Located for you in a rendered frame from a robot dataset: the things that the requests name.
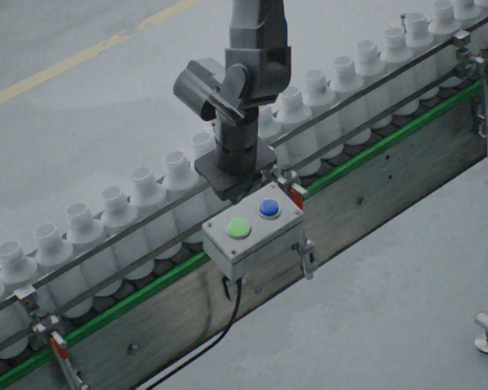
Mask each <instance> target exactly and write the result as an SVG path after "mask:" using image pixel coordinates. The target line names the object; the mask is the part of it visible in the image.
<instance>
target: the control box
mask: <svg viewBox="0 0 488 390"><path fill-rule="evenodd" d="M268 198H270V199H273V200H275V201H276V202H277V203H278V205H279V211H278V212H277V214H275V215H273V216H266V215H263V214H261V213H260V211H259V204H260V202H261V201H262V200H264V199H268ZM235 218H241V219H244V220H245V221H246V223H247V232H246V233H245V234H243V235H241V236H235V235H232V234H231V233H229V231H228V223H229V221H230V220H231V219H235ZM303 219H304V213H303V212H302V211H301V210H300V209H299V208H298V207H297V206H296V205H295V204H294V203H293V202H292V201H291V200H290V199H289V198H288V197H287V196H286V194H285V193H284V192H283V191H282V190H281V189H280V188H279V187H278V186H277V185H276V184H275V183H274V182H272V183H270V184H268V185H266V186H265V187H263V188H261V189H260V190H258V191H257V192H255V193H253V194H251V195H250V196H249V197H247V198H245V199H243V200H242V201H241V202H240V203H239V204H237V205H235V206H232V207H230V208H228V209H227V210H225V211H224V212H222V213H220V214H218V215H217V216H216V217H215V218H213V219H211V220H209V221H208V222H206V223H205V224H203V249H204V250H205V252H206V253H207V254H208V255H209V256H210V257H211V259H212V260H213V261H214V263H215V264H216V265H217V266H218V267H219V268H220V270H221V271H222V272H223V273H224V274H225V275H226V277H227V278H228V280H227V281H225V284H226V288H227V290H228V294H229V299H230V302H234V301H236V303H235V307H234V310H233V314H232V317H231V319H230V320H229V323H228V325H227V327H226V328H225V329H224V330H223V332H222V333H221V334H220V335H219V336H218V337H217V338H216V339H215V340H214V341H213V342H212V343H210V344H209V345H208V346H207V347H206V348H205V349H203V350H202V351H201V352H199V353H197V354H196V355H194V356H193V357H192V358H190V359H189V360H188V361H186V362H184V363H183V364H181V365H180V366H178V367H177V368H176V369H174V370H172V371H171V372H169V373H168V374H166V375H165V376H164V377H162V378H161V379H159V380H157V381H156V382H154V383H153V384H152V385H150V386H149V387H147V388H145V389H144V390H151V389H152V388H154V387H156V386H157V385H159V384H161V383H162V382H163V381H164V380H166V379H168V378H169V377H171V376H172V375H174V374H176V373H177V372H178V371H180V370H181V369H183V368H184V367H186V366H188V365H189V364H190V363H191V362H193V361H194V360H196V359H197V358H199V357H201V356H202V355H204V354H205V353H206V352H207V351H208V350H209V349H211V348H212V347H214V346H215V345H216V344H217V343H218V342H219V341H220V340H221V339H222V338H223V337H224V336H225V335H226V333H227V332H228V331H229V329H230V328H231V326H232V324H233V321H234V319H235V318H236V315H237V311H238V307H239V304H240V300H241V296H243V295H244V294H246V293H248V292H249V291H250V290H252V289H253V288H255V287H254V284H253V281H252V278H251V271H252V270H254V269H255V268H256V267H258V266H260V265H261V264H263V263H264V262H266V261H267V260H269V259H270V258H272V257H274V256H275V255H277V254H279V253H280V252H281V251H283V250H284V249H286V248H288V247H290V246H291V245H292V244H294V243H295V242H297V241H299V240H301V239H302V234H303Z"/></svg>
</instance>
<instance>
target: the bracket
mask: <svg viewBox="0 0 488 390"><path fill-rule="evenodd" d="M407 15H408V13H403V14H401V15H400V18H401V24H397V23H395V22H393V21H391V22H390V23H389V26H390V27H395V26H398V27H402V28H404V30H403V31H404V32H405V33H406V29H405V28H406V26H407V25H406V16H407ZM451 37H452V44H451V45H452V46H455V47H458V48H459V49H458V50H457V51H456V52H455V55H456V60H458V61H460V62H461V63H460V64H458V65H456V66H455V67H453V69H455V76H454V77H456V78H458V79H460V80H465V79H467V78H468V77H470V76H471V75H472V74H473V66H472V65H470V64H468V63H466V62H468V61H469V62H472V63H475V72H476V73H477V74H479V75H481V87H482V100H483V112H484V117H482V116H481V113H480V110H481V101H480V98H479V97H478V98H476V99H475V100H473V114H474V115H475V114H477V118H476V119H475V120H474V121H473V122H474V132H475V133H478V136H479V137H480V138H481V139H483V140H485V141H486V143H485V144H484V145H483V149H484V151H485V152H486V158H488V45H481V46H480V47H479V52H480V57H476V56H473V55H471V50H469V49H466V48H464V46H466V45H467V44H469V43H470V33H469V32H465V31H463V30H459V31H457V32H455V33H453V34H451ZM481 121H484V124H483V125H482V124H481ZM211 125H212V128H211V127H209V126H207V125H206V126H205V127H204V128H203V131H208V132H211V133H212V135H213V137H214V138H215V142H216V119H213V120H212V121H211ZM481 130H482V131H483V132H484V134H485V136H483V135H482V133H481ZM262 172H263V176H265V177H266V178H268V179H267V180H265V181H264V182H262V183H261V184H262V185H263V186H264V187H265V186H266V185H268V184H270V183H272V182H274V183H275V184H276V185H277V186H278V187H279V188H280V189H281V190H282V191H283V192H284V193H285V194H286V196H287V197H288V198H289V199H290V200H291V201H292V202H293V203H294V204H295V205H296V206H297V207H298V208H299V209H300V210H303V199H302V197H307V196H308V194H309V192H308V191H307V190H306V189H304V188H302V187H301V183H300V179H299V174H298V173H296V172H295V171H291V165H290V164H283V165H281V173H282V174H281V173H280V172H278V168H277V166H276V165H275V164H272V165H270V166H268V167H266V168H264V169H263V170H262ZM293 248H294V250H297V251H298V255H299V256H300V258H301V262H302V264H301V265H300V268H301V270H302V272H303V274H304V276H305V280H313V279H314V275H313V273H314V272H316V271H318V270H319V266H318V265H319V262H318V261H317V260H316V258H315V254H314V251H315V243H314V241H313V240H309V239H306V237H305V232H304V228H303V234H302V239H301V240H298V241H297V242H295V243H294V244H293ZM1 269H2V265H1V264H0V270H1ZM14 294H15V295H16V297H17V300H18V302H19V303H20V304H21V305H22V306H23V308H24V309H25V311H26V313H27V316H28V317H29V318H30V320H31V321H32V322H31V323H29V324H28V325H29V326H30V328H31V330H32V332H33V334H34V335H35V337H36V338H37V339H38V340H41V341H42V342H43V343H44V344H45V345H48V344H50V346H51V348H52V349H53V351H54V355H55V356H56V358H57V360H58V363H59V365H60V367H61V370H62V372H63V374H64V376H65V379H66V380H67V382H68V386H69V388H70V389H71V390H93V389H92V388H91V386H90V385H89V384H88V385H86V384H85V381H84V379H83V377H82V375H81V373H78V374H77V373H76V368H77V367H78V365H77V364H76V360H75V358H74V356H73V354H72V353H71V354H69V355H68V353H67V350H66V347H67V342H66V341H65V340H64V339H63V338H62V337H61V336H63V335H64V330H63V327H62V325H61V323H60V321H59V320H58V319H57V318H56V317H55V316H54V315H53V316H51V317H50V315H49V311H48V310H42V309H41V307H40V306H39V305H38V304H37V301H39V298H38V295H37V293H36V291H35V289H34V288H33V287H32V286H31V285H30V284H26V285H25V286H23V287H21V288H19V289H17V290H16V291H14Z"/></svg>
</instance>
